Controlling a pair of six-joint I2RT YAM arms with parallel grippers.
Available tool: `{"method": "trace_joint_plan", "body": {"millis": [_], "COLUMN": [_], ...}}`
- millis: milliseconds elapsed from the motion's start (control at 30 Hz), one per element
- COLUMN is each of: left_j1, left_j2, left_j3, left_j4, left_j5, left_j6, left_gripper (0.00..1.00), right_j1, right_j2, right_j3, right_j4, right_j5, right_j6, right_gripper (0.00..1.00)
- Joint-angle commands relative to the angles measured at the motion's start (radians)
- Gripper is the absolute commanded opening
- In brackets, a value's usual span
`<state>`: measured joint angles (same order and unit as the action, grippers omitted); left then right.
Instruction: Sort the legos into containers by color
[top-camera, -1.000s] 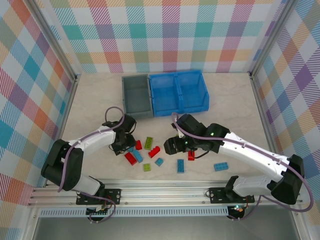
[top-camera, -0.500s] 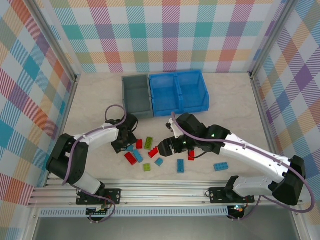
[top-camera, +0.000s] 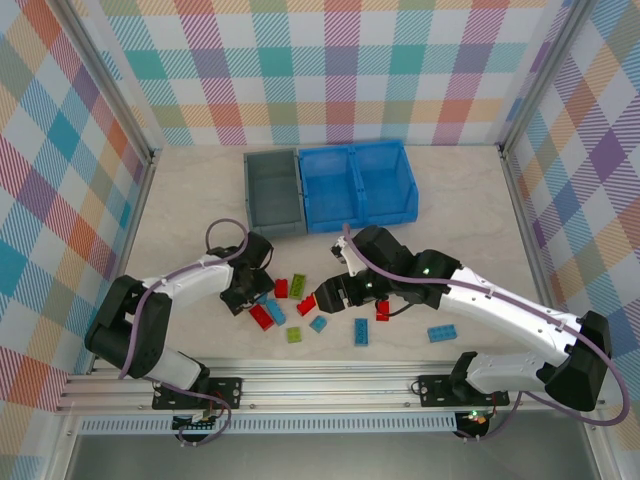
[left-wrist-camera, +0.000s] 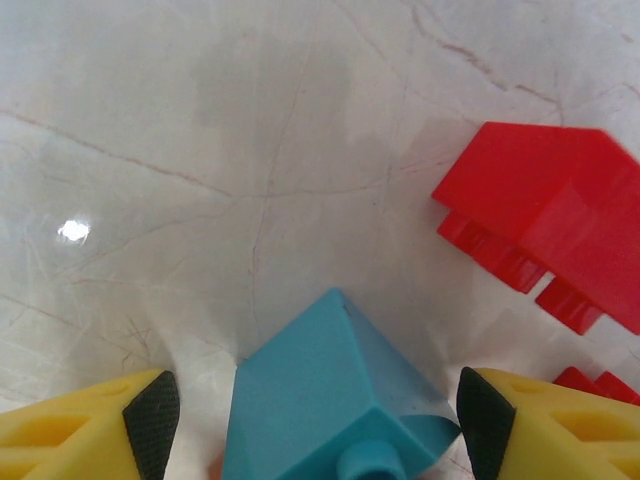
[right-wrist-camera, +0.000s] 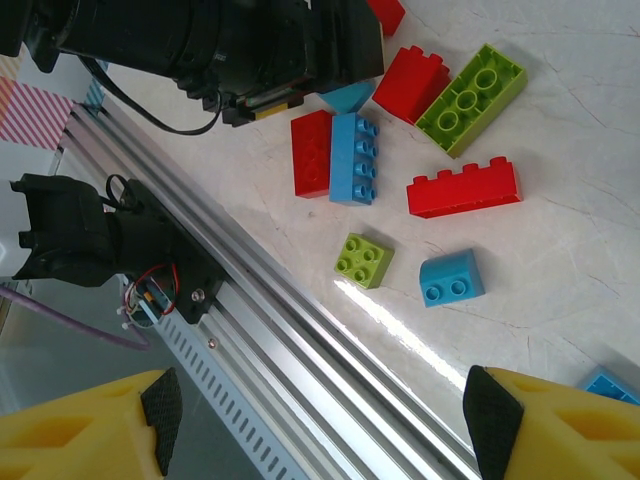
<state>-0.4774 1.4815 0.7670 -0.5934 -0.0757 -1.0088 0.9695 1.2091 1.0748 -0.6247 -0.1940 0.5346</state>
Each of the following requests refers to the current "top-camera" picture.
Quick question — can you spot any grey plastic bin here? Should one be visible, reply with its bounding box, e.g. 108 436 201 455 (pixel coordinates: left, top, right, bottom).
243 148 309 239

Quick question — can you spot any blue plastic bin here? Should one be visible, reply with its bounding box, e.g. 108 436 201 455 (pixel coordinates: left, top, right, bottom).
298 144 369 235
352 139 421 225

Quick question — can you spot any grey metal base panel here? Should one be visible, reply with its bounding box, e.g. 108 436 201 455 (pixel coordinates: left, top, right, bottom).
64 432 601 480

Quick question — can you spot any small controller board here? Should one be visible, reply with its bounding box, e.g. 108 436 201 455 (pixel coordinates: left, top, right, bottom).
457 408 491 429
172 412 224 435

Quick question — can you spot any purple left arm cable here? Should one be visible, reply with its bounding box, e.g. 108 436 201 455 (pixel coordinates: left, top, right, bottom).
117 218 251 447

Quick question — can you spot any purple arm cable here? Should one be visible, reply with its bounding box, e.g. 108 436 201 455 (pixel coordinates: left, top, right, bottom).
117 218 251 447
341 223 631 444

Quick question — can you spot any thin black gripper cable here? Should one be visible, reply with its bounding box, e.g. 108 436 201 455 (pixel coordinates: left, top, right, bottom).
387 294 424 318

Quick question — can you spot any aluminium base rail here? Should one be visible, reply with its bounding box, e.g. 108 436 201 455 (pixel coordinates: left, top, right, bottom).
54 367 606 416

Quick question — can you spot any aluminium side frame rail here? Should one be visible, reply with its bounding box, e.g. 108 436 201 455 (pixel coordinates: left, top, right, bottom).
87 149 159 376
499 143 581 321

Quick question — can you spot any slotted grey cable duct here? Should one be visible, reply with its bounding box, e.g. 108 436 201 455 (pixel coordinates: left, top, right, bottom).
79 412 459 435

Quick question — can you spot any aluminium frame post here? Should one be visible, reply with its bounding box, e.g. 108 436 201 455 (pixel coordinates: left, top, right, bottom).
52 0 164 166
497 0 599 154

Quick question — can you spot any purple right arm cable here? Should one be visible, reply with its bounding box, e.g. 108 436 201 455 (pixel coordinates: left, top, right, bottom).
341 223 631 444

